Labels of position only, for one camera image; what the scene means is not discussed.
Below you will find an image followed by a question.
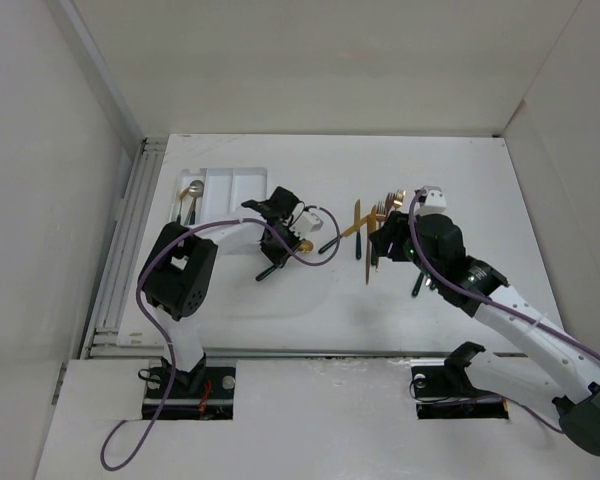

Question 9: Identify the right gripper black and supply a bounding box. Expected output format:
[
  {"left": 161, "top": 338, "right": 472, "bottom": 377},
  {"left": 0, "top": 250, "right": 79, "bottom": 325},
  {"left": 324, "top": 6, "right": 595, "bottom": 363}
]
[{"left": 368, "top": 210, "right": 442, "bottom": 283}]

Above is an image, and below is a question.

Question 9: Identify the gold spoon green handle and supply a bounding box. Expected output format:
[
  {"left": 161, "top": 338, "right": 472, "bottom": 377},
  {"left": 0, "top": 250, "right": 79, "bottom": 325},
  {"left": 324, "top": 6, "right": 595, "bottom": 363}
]
[
  {"left": 255, "top": 240, "right": 314, "bottom": 282},
  {"left": 175, "top": 187, "right": 189, "bottom": 223}
]

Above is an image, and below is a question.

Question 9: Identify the gold knife green handle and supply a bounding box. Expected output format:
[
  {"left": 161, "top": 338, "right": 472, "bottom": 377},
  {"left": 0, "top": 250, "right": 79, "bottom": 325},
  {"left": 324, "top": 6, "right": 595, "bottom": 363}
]
[
  {"left": 318, "top": 216, "right": 367, "bottom": 254},
  {"left": 354, "top": 199, "right": 362, "bottom": 260}
]

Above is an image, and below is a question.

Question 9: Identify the silver spoon thin handle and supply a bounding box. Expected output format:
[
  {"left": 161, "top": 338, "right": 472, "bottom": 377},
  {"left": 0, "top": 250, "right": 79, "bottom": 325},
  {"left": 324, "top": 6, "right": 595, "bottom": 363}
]
[{"left": 186, "top": 179, "right": 205, "bottom": 225}]

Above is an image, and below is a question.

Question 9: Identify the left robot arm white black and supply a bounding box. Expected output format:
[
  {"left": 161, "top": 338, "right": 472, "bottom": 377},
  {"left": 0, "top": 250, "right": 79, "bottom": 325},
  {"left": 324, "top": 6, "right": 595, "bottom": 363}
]
[{"left": 135, "top": 187, "right": 309, "bottom": 397}]

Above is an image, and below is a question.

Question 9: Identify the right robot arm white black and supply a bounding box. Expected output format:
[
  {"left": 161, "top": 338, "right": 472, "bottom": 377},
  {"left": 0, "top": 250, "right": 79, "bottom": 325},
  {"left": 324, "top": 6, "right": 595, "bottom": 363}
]
[{"left": 369, "top": 212, "right": 600, "bottom": 457}]

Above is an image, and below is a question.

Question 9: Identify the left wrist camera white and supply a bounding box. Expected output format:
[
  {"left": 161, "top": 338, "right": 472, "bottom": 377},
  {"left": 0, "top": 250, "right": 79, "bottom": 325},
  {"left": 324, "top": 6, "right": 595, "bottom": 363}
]
[{"left": 289, "top": 211, "right": 324, "bottom": 240}]

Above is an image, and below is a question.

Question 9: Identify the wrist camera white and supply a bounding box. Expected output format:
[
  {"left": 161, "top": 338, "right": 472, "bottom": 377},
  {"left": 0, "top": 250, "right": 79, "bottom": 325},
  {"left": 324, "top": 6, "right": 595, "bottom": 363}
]
[
  {"left": 414, "top": 186, "right": 447, "bottom": 216},
  {"left": 289, "top": 211, "right": 324, "bottom": 240}
]

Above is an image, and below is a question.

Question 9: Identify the gold knife green handle upright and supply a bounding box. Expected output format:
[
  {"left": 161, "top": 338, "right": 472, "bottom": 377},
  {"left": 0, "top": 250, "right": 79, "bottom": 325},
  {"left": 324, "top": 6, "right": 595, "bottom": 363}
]
[{"left": 354, "top": 199, "right": 362, "bottom": 260}]

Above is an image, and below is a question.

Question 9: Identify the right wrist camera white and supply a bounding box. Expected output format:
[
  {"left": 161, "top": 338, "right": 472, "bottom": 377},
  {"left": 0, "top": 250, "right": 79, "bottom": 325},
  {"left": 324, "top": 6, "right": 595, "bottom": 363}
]
[{"left": 414, "top": 186, "right": 447, "bottom": 216}]

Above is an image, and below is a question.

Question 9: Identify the gold fork green handle right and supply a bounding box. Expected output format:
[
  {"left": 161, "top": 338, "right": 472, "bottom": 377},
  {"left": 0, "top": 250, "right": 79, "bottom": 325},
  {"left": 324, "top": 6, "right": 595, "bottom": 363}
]
[{"left": 411, "top": 272, "right": 425, "bottom": 298}]

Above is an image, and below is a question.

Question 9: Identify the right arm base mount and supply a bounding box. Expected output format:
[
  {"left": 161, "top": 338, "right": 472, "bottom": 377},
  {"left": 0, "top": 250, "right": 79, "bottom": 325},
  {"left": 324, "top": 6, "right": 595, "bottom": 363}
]
[{"left": 409, "top": 342, "right": 509, "bottom": 420}]

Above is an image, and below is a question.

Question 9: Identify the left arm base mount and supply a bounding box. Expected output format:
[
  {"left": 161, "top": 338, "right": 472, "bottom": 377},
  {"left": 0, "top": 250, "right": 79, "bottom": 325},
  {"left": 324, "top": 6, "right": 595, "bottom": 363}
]
[{"left": 138, "top": 357, "right": 236, "bottom": 421}]

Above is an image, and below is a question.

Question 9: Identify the aluminium rail frame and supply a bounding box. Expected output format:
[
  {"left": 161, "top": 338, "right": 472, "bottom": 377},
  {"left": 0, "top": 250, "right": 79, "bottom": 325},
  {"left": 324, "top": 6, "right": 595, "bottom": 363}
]
[{"left": 77, "top": 138, "right": 167, "bottom": 359}]

